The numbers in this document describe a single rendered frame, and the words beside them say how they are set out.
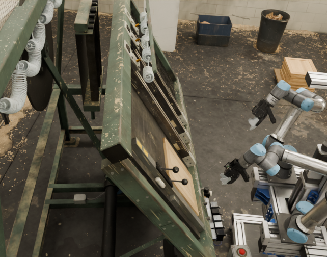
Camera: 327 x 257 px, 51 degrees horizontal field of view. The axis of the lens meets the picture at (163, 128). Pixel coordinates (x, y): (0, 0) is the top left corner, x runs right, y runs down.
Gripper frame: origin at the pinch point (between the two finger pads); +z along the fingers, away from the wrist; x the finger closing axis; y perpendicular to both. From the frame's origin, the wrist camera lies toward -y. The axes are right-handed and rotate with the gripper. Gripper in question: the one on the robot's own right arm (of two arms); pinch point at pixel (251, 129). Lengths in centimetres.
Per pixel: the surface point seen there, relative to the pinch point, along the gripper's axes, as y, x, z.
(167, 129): 41, -23, 41
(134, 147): 57, 51, 33
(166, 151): 36, -1, 46
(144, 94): 69, -8, 24
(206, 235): -18, 15, 74
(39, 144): 123, -55, 130
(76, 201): 68, -63, 166
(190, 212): 3, 21, 63
